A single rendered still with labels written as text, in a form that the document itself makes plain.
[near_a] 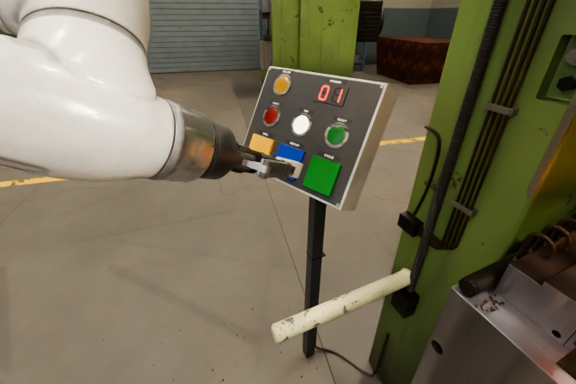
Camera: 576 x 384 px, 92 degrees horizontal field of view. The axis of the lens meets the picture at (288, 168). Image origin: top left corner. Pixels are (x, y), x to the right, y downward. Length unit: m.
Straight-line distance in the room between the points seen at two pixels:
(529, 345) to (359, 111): 0.46
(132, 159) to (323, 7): 4.85
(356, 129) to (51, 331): 1.70
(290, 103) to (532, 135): 0.49
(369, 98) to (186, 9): 7.62
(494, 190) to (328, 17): 4.56
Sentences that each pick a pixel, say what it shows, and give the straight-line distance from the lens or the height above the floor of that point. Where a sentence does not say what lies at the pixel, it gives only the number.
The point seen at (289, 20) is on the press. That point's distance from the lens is 5.05.
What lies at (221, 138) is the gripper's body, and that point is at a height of 1.19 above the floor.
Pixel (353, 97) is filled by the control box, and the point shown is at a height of 1.17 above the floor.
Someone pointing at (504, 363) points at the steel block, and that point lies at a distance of 0.60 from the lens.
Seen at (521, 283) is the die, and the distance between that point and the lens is 0.58.
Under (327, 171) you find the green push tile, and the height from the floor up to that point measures 1.02.
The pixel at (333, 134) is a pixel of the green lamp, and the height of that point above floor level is 1.09.
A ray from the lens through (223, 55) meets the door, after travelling 8.12.
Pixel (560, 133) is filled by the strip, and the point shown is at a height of 1.15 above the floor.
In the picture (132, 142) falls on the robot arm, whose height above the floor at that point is 1.22.
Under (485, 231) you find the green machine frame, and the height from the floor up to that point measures 0.91.
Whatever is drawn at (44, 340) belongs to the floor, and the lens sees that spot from 1.89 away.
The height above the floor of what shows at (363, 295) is 0.64.
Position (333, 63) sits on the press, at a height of 0.60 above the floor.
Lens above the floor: 1.32
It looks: 29 degrees down
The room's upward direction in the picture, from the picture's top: straight up
